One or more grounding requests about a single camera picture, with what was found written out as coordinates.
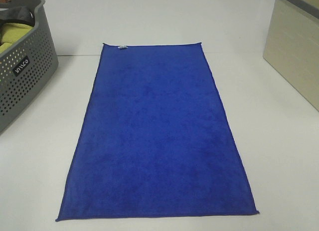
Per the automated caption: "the blue microfiber towel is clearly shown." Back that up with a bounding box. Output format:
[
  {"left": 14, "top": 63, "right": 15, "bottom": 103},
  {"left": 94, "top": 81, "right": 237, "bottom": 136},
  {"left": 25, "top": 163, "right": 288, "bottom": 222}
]
[{"left": 57, "top": 43, "right": 258, "bottom": 221}]

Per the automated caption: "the beige storage bin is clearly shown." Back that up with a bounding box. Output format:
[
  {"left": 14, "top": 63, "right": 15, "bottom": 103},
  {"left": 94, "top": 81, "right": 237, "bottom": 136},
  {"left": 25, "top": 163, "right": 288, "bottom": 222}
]
[{"left": 263, "top": 0, "right": 319, "bottom": 109}]

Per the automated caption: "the grey perforated laundry basket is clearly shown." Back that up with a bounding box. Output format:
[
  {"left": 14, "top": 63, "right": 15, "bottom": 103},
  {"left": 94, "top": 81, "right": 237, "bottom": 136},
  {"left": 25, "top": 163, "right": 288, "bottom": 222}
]
[{"left": 0, "top": 0, "right": 58, "bottom": 132}]

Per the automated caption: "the dark grey cloth in basket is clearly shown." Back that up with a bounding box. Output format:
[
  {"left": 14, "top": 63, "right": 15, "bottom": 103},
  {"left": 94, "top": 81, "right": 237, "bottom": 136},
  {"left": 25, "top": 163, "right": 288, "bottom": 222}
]
[{"left": 0, "top": 5, "right": 37, "bottom": 43}]

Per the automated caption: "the yellow-green towel in basket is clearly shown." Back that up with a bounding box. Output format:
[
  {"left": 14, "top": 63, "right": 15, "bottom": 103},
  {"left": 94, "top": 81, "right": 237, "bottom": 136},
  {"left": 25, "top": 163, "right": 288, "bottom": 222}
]
[{"left": 0, "top": 23, "right": 33, "bottom": 55}]

